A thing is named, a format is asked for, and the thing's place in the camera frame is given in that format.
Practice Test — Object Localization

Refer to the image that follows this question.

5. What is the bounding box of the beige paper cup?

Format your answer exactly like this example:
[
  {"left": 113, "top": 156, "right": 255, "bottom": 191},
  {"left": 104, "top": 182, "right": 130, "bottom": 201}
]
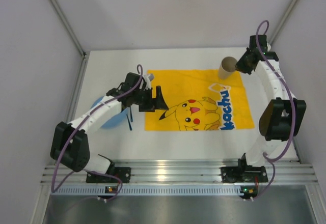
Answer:
[{"left": 218, "top": 57, "right": 237, "bottom": 80}]

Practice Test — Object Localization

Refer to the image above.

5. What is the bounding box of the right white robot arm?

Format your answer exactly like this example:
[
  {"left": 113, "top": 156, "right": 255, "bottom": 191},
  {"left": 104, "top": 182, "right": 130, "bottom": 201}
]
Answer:
[{"left": 235, "top": 35, "right": 307, "bottom": 167}]

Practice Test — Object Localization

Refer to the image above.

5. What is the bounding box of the light blue plate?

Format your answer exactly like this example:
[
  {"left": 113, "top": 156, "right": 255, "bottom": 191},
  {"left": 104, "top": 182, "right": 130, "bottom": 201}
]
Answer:
[{"left": 101, "top": 109, "right": 129, "bottom": 130}]

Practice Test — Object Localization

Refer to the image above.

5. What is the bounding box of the blue metallic spoon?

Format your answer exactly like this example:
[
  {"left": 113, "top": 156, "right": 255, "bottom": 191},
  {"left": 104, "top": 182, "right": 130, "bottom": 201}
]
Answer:
[{"left": 129, "top": 107, "right": 133, "bottom": 122}]

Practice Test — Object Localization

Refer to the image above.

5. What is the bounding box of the aluminium mounting rail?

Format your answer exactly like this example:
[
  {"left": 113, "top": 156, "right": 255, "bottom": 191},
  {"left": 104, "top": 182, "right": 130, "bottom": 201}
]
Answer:
[{"left": 40, "top": 159, "right": 318, "bottom": 184}]

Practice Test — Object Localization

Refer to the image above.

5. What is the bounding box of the perforated cable duct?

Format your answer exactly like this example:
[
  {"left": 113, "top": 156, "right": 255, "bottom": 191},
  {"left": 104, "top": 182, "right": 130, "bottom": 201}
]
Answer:
[{"left": 54, "top": 185, "right": 256, "bottom": 196}]

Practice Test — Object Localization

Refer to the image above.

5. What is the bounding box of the yellow Pikachu cloth placemat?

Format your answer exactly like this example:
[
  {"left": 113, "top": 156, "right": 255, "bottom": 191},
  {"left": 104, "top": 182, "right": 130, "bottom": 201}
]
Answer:
[{"left": 145, "top": 70, "right": 255, "bottom": 131}]

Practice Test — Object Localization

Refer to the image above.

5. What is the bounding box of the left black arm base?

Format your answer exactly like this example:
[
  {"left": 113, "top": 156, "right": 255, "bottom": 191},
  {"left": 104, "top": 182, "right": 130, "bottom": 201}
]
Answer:
[{"left": 86, "top": 167, "right": 131, "bottom": 183}]

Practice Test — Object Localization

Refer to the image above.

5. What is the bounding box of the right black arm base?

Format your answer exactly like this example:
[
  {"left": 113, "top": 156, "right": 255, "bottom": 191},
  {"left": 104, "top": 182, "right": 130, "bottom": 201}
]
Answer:
[{"left": 221, "top": 157, "right": 268, "bottom": 183}]

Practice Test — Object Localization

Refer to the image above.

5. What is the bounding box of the blue metallic fork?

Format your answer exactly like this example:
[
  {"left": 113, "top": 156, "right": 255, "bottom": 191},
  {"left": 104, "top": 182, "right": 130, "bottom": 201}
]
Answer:
[{"left": 126, "top": 114, "right": 133, "bottom": 131}]

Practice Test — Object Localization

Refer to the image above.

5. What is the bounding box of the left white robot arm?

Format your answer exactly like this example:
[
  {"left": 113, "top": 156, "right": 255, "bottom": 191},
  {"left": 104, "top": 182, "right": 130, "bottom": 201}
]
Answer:
[{"left": 50, "top": 72, "right": 168, "bottom": 174}]

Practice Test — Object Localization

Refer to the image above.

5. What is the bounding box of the left aluminium frame post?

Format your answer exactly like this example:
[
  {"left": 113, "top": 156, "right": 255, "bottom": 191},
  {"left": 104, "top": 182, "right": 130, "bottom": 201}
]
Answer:
[{"left": 49, "top": 0, "right": 86, "bottom": 58}]

